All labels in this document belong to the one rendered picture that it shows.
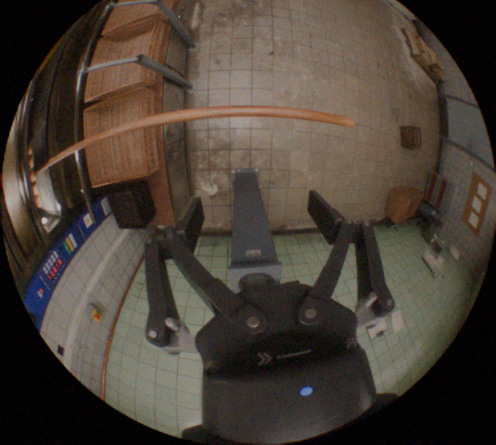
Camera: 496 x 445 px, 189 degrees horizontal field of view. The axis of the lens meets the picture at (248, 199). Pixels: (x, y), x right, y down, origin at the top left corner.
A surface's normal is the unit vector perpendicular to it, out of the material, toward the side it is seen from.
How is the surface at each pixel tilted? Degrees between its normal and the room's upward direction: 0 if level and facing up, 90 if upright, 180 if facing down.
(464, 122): 90
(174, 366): 90
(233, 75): 0
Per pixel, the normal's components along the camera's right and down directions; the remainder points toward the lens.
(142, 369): 0.02, -0.90
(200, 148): 0.05, 0.44
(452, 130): -1.00, 0.00
